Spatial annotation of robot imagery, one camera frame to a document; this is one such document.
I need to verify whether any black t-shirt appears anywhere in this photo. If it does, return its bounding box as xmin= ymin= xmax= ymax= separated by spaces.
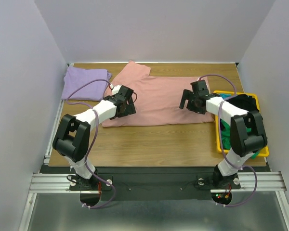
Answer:
xmin=220 ymin=94 xmax=259 ymax=125

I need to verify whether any pink t-shirt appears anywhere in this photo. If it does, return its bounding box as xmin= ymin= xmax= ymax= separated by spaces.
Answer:
xmin=102 ymin=61 xmax=214 ymax=128

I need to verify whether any teal cloth in bin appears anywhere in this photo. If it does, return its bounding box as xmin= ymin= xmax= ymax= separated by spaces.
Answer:
xmin=219 ymin=94 xmax=232 ymax=101

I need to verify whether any silver knob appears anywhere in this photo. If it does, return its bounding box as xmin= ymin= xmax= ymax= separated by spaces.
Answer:
xmin=197 ymin=178 xmax=205 ymax=186
xmin=106 ymin=179 xmax=113 ymax=187

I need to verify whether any aluminium frame rail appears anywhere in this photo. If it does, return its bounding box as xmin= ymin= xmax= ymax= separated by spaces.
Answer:
xmin=18 ymin=64 xmax=74 ymax=231

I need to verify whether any green t-shirt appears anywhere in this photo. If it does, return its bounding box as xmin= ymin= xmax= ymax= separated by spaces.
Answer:
xmin=219 ymin=120 xmax=261 ymax=159

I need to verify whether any yellow plastic bin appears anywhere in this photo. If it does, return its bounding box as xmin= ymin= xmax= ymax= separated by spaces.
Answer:
xmin=214 ymin=90 xmax=269 ymax=158

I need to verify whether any right silver knob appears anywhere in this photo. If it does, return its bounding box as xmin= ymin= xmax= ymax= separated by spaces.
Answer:
xmin=197 ymin=178 xmax=205 ymax=186

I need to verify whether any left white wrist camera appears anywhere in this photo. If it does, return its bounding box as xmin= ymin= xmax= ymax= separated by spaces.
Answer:
xmin=111 ymin=85 xmax=122 ymax=95

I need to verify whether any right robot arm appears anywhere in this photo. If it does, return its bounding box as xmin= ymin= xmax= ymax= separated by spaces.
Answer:
xmin=179 ymin=80 xmax=267 ymax=188

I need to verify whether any electronics board with leds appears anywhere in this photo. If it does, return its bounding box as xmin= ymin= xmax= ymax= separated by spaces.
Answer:
xmin=211 ymin=188 xmax=232 ymax=205

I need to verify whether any left silver knob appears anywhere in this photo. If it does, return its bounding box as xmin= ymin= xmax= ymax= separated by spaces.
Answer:
xmin=106 ymin=179 xmax=113 ymax=187

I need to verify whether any folded purple t-shirt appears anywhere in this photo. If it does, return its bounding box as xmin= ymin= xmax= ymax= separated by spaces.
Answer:
xmin=61 ymin=66 xmax=112 ymax=101

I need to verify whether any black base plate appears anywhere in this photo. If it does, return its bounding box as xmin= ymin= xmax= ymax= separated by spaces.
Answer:
xmin=36 ymin=167 xmax=240 ymax=204

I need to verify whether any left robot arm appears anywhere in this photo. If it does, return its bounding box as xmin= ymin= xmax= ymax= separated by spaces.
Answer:
xmin=53 ymin=85 xmax=136 ymax=190

